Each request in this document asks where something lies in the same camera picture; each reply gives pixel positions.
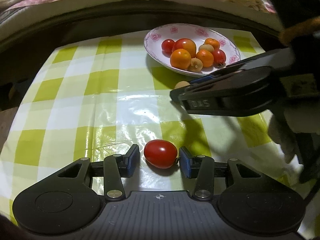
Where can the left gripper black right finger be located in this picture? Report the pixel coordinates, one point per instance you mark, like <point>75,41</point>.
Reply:
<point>201,168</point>

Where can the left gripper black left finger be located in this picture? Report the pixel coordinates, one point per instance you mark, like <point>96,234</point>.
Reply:
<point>116,167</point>

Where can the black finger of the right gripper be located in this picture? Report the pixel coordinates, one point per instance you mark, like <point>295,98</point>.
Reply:
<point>201,79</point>
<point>180,94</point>

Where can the tan longan top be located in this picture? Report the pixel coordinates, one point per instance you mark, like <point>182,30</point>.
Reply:
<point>181,84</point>

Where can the tan longan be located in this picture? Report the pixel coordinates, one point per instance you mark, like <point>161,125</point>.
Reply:
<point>195,66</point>
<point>207,47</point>
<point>181,84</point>

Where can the large dimpled orange mandarin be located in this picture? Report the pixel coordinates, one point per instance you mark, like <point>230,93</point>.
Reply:
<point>206,57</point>

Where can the smooth orange tomato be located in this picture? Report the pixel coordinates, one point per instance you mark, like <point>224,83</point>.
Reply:
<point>180,59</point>

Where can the small orange mandarin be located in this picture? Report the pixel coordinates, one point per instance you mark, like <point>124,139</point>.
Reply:
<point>213,42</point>

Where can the large red tomato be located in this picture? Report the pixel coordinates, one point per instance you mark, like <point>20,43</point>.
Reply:
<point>187,44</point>

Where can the red cherry tomato with stem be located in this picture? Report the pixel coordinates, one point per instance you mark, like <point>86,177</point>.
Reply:
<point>160,153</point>

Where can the small red cherry tomato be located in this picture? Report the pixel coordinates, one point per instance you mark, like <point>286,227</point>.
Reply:
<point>167,46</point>

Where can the gloved right hand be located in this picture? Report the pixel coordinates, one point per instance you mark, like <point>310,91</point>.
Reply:
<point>296,130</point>

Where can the white plate pink flowers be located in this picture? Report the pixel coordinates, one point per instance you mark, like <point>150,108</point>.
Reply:
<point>154,38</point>

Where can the green white checkered tablecloth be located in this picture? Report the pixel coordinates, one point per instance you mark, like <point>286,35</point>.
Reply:
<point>98,97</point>

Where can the grey mattress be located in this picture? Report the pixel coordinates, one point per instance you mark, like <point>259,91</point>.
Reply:
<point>26,17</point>

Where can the dark bed frame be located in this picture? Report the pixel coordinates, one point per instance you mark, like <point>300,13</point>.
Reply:
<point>70,31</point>

